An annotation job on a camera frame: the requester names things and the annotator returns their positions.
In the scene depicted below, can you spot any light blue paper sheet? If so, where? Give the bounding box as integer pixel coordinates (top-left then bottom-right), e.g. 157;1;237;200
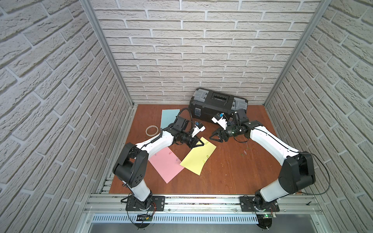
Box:
160;109;180;129

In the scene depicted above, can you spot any aluminium front rail frame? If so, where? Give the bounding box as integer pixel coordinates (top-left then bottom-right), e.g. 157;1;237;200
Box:
83;194;325;225

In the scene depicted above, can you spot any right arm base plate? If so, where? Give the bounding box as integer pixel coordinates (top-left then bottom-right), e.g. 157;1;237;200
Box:
240;195;280;212

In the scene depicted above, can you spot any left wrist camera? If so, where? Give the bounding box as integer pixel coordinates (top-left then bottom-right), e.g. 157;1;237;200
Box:
190;121;206;137

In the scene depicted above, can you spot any clear tape roll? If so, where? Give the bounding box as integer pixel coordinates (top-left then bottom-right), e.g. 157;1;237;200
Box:
145;125;159;137

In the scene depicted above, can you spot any yellow paper sheet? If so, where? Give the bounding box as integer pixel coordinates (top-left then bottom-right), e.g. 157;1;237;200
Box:
180;137;216;175

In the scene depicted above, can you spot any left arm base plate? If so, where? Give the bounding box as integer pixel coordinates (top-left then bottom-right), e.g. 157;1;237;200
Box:
126;195;166;212

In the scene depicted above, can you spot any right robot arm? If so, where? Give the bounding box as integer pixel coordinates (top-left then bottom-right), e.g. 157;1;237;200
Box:
210;109;316;206

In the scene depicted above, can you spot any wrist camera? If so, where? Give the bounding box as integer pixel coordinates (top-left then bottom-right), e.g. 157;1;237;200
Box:
211;113;228;130
190;121;206;137

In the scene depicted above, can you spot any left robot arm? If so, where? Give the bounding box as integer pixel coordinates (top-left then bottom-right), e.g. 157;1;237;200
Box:
113;116;206;205

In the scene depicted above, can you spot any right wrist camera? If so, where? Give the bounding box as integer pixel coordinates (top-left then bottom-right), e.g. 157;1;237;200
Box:
211;113;228;130

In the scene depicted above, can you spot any pink paper sheet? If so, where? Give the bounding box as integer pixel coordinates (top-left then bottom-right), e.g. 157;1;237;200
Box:
149;147;184;183

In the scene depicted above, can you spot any black plastic toolbox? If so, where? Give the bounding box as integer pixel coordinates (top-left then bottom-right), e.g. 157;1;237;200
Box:
188;88;248;122

